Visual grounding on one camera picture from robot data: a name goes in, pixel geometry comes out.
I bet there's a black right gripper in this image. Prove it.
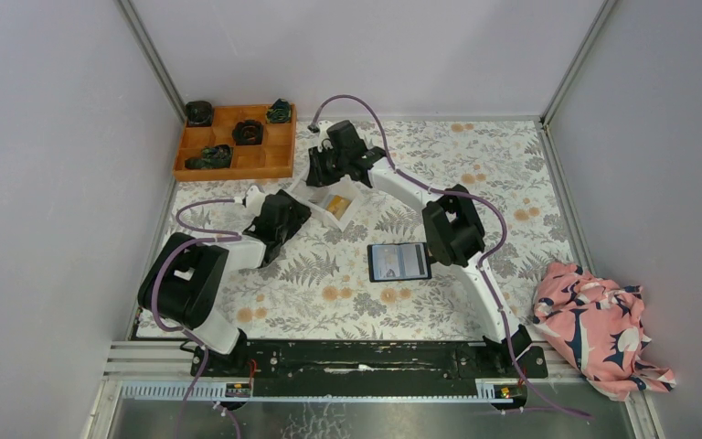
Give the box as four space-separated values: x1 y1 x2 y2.
305 145 347 189

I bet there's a white patterned card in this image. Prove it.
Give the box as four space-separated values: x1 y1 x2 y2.
382 247 402 279

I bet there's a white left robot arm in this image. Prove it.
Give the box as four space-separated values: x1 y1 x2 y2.
137 186 311 376

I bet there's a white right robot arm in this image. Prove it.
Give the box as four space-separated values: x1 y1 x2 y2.
306 121 531 377

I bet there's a white plastic card box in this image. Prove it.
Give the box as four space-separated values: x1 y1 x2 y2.
286 170 364 231

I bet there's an orange card in box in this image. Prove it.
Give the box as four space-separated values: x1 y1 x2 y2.
325 195 351 220

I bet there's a dark green rolled item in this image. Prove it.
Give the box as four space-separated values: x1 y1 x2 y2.
266 99 293 124
184 144 233 170

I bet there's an orange compartment tray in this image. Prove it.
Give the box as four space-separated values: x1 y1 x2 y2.
172 103 297 182

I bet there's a dark green rolled item front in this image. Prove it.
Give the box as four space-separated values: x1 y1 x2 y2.
184 144 233 170

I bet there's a black red rolled item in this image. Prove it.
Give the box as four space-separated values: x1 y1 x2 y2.
231 119 264 145

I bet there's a floral paper table mat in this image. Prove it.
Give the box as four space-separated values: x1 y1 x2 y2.
135 119 576 342

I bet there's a dark rolled item outside tray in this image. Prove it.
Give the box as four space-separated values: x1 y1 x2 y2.
185 101 215 128

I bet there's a pink patterned cloth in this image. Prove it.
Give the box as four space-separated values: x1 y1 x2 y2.
532 262 676 402

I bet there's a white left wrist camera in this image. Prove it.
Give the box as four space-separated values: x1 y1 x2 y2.
234 185 267 215

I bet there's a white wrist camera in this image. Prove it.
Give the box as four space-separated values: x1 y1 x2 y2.
307 121 334 144
234 185 267 215

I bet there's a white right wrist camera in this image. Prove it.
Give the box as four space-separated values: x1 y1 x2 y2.
307 121 334 144

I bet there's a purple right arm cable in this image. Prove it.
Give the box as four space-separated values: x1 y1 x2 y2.
308 94 594 423

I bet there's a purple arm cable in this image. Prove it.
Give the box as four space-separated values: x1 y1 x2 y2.
149 198 250 439
308 94 594 423

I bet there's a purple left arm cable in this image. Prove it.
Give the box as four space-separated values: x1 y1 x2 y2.
149 198 250 439

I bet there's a black metal base rail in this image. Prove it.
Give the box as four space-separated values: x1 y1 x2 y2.
190 339 548 388

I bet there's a slotted white cable duct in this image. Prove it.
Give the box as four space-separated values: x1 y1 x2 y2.
121 380 519 406

